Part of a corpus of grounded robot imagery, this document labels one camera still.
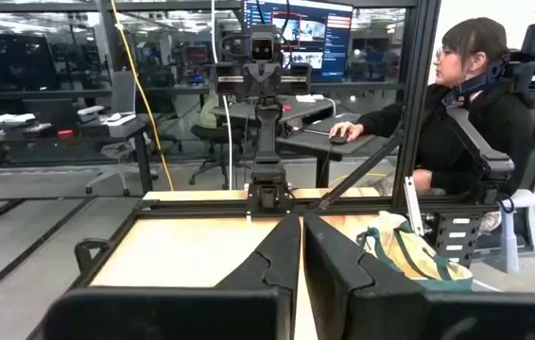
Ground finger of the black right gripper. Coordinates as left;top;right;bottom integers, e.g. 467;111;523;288
243;64;264;98
262;64;283;98

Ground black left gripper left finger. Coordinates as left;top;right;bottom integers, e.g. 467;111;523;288
28;212;302;340

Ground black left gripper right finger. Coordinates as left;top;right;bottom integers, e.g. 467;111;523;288
303;212;535;340

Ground grey office desk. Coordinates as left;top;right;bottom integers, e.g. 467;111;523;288
210;93;339;128

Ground black office chair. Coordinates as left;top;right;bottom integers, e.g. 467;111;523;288
187;89;250;188

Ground computer monitor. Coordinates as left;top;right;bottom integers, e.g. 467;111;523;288
242;0;354;79

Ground black office desk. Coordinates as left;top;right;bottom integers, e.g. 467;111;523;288
0;115;155;223
276;112;394;188

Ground person's hand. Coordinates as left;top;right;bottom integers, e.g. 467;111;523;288
328;121;366;144

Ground grey office chair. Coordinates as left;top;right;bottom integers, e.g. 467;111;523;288
85;70;160;197

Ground white plastic stand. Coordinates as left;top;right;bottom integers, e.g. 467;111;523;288
498;188;535;274

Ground black laptop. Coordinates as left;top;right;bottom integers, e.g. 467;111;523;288
22;97;79;127

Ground person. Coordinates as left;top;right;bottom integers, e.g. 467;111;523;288
356;16;535;198

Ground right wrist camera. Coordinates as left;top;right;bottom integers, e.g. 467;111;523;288
248;23;279;63

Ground white cable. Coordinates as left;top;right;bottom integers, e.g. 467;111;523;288
210;0;234;191

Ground yellow cable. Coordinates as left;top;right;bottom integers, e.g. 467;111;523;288
109;0;175;192

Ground black bracket with white labels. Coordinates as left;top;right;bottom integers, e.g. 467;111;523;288
435;211;484;268

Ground black aluminium table frame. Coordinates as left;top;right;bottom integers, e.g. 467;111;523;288
71;0;500;289

